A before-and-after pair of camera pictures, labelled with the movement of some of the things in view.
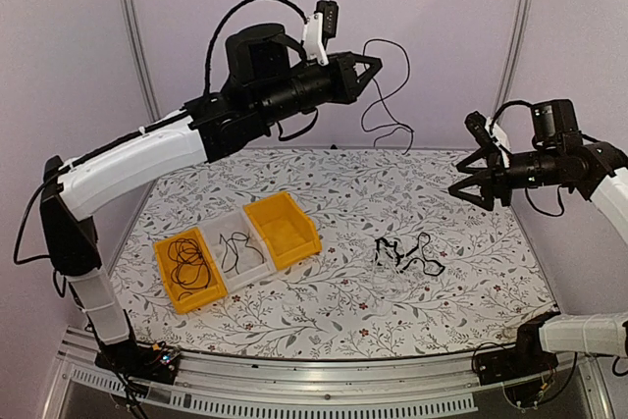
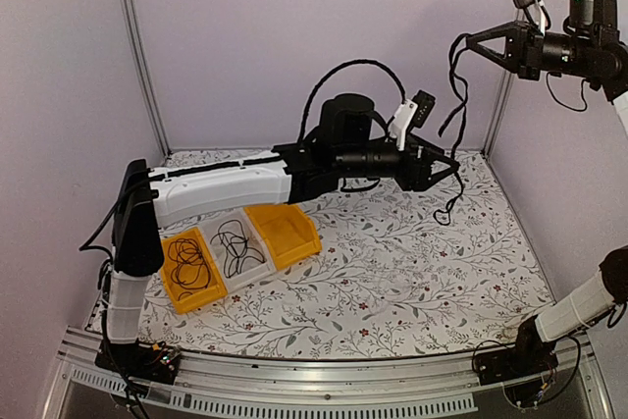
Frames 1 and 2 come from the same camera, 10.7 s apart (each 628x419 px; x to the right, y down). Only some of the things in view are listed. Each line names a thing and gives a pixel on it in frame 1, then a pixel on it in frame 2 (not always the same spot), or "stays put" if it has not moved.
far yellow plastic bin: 290,234 stays put
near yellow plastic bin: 189,270 stays put
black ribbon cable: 422,261 to 447,126
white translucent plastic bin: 240,255 stays put
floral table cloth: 409,267 stays put
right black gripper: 487,181 to 525,47
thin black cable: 189,270 stays put
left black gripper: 349,87 to 412,182
